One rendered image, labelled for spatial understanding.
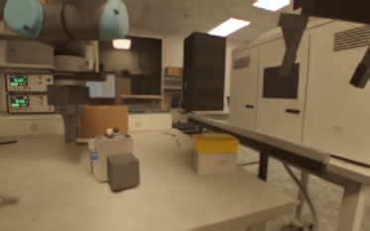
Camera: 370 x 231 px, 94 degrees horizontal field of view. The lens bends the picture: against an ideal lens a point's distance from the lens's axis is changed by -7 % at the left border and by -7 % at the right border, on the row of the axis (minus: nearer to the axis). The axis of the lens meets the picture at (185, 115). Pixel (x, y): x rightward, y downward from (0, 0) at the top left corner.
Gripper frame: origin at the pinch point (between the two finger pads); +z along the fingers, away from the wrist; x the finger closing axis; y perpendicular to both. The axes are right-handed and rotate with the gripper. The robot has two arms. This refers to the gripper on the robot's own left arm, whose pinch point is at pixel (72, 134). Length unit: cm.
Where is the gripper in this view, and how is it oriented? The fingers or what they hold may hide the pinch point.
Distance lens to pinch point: 58.3
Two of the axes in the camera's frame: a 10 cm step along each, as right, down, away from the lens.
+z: -0.2, 9.9, 1.1
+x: 0.7, 1.1, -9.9
